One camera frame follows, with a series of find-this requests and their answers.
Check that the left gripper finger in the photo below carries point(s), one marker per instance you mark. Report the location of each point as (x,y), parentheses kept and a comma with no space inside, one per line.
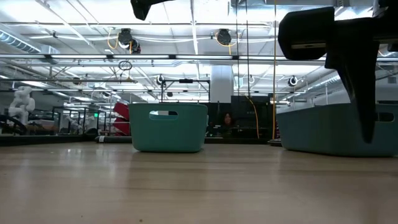
(140,7)

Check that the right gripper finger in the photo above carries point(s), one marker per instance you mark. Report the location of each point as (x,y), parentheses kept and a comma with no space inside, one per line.
(357,62)

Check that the blue-teal plastic bin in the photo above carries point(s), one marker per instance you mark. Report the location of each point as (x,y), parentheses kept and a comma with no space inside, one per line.
(317,130)

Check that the green-teal plastic bin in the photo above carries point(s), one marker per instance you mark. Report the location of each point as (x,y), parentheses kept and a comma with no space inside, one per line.
(168,133)

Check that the black metal gantry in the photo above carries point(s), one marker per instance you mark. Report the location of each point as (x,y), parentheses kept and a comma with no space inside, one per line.
(186,81)

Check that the white column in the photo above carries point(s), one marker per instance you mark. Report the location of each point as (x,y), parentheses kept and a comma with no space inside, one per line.
(222,84)

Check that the black monitor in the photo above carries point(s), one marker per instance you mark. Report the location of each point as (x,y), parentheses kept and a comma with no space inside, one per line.
(242,109)

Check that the red storage bin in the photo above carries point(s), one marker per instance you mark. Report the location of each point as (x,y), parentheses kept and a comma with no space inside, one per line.
(122,119)

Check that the black desk calculator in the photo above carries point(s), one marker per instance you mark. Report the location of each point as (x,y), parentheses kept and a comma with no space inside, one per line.
(275,143)

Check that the person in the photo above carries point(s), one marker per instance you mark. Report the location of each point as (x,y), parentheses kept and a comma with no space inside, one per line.
(228,119)

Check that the black marker with white band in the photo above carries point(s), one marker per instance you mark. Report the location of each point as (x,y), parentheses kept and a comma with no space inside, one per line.
(115,139)

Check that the white robot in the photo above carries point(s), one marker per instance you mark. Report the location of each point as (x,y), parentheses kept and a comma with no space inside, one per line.
(21,102)

